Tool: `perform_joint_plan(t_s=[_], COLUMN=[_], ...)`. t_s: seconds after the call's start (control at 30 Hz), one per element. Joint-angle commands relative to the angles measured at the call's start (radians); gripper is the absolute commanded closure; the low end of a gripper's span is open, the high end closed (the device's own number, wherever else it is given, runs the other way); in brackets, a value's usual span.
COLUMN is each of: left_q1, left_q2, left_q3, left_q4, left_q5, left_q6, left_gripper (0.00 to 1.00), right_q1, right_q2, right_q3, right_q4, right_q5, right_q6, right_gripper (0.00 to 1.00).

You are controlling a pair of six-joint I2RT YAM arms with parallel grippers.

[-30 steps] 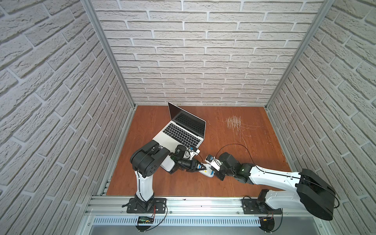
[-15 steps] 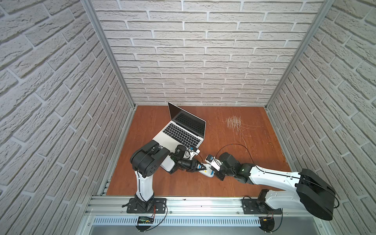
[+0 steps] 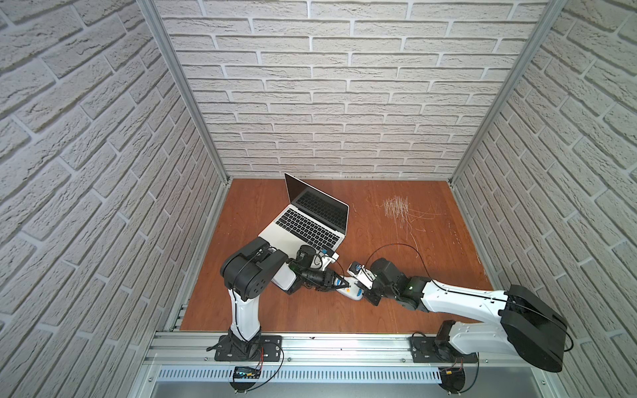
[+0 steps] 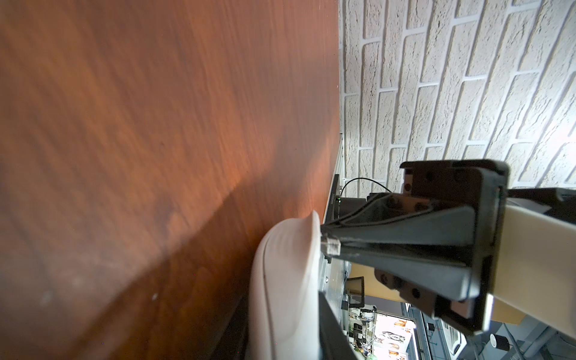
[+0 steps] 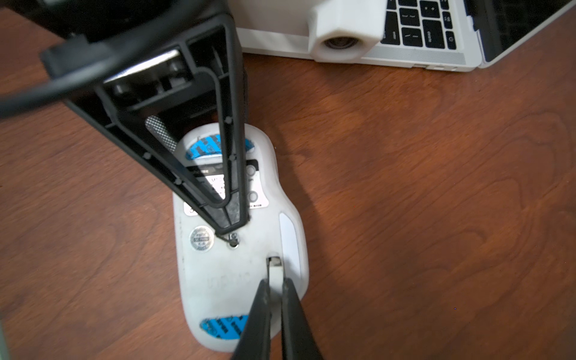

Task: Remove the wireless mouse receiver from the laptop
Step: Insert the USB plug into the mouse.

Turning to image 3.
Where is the aluminium corner post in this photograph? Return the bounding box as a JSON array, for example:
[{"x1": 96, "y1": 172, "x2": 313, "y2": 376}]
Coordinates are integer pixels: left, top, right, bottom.
[
  {"x1": 138, "y1": 0, "x2": 232, "y2": 185},
  {"x1": 449, "y1": 0, "x2": 567, "y2": 190}
]

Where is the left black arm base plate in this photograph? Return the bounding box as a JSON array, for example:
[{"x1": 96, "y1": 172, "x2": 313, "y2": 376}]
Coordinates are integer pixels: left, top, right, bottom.
[{"x1": 207, "y1": 333, "x2": 283, "y2": 363}]

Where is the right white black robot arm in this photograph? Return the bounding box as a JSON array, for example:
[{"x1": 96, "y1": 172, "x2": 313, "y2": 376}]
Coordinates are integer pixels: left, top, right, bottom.
[{"x1": 348, "y1": 258, "x2": 568, "y2": 373}]

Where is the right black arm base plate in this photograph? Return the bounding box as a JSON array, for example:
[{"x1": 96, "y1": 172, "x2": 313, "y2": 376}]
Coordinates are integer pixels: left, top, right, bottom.
[{"x1": 408, "y1": 332, "x2": 478, "y2": 364}]

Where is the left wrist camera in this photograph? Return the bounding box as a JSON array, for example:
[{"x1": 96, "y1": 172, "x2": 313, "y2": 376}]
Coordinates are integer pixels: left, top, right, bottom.
[{"x1": 314, "y1": 250, "x2": 338, "y2": 270}]

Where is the aluminium front rail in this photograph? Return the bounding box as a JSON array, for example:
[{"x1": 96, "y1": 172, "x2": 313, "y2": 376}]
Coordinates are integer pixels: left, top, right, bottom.
[{"x1": 143, "y1": 332, "x2": 551, "y2": 369}]

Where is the left green circuit board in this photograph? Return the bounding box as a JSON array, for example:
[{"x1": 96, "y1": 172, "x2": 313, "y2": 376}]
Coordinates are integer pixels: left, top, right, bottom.
[{"x1": 232, "y1": 366, "x2": 262, "y2": 380}]

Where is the silver laptop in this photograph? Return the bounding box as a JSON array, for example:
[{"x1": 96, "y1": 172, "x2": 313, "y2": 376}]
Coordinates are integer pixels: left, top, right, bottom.
[{"x1": 259, "y1": 173, "x2": 349, "y2": 258}]

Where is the right aluminium corner post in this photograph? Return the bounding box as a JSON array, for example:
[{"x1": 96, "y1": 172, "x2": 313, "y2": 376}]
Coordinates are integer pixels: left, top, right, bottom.
[{"x1": 449, "y1": 0, "x2": 567, "y2": 190}]

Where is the perforated white cable duct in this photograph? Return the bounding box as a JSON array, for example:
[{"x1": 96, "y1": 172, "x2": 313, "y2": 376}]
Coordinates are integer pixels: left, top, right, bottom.
[{"x1": 156, "y1": 365, "x2": 441, "y2": 384}]

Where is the white wireless mouse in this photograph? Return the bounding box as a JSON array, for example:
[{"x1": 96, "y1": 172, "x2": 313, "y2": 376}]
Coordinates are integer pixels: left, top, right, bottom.
[{"x1": 336, "y1": 277, "x2": 363, "y2": 301}]

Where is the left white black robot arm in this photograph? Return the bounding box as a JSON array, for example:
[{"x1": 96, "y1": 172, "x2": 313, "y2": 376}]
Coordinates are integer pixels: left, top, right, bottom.
[{"x1": 221, "y1": 236, "x2": 352, "y2": 359}]

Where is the left aluminium corner post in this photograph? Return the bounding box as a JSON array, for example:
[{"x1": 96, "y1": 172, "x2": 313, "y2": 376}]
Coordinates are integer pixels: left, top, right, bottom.
[{"x1": 138, "y1": 0, "x2": 232, "y2": 185}]

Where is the right round black controller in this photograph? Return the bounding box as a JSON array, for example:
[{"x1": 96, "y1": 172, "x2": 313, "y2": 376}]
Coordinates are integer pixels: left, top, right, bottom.
[{"x1": 439, "y1": 367, "x2": 466, "y2": 395}]

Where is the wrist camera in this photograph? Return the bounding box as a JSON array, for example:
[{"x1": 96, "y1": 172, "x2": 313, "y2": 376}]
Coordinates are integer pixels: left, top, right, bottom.
[
  {"x1": 348, "y1": 261, "x2": 376, "y2": 290},
  {"x1": 314, "y1": 250, "x2": 338, "y2": 270}
]

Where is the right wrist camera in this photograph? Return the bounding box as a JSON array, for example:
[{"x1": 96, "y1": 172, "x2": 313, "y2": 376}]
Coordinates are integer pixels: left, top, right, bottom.
[{"x1": 348, "y1": 261, "x2": 376, "y2": 290}]

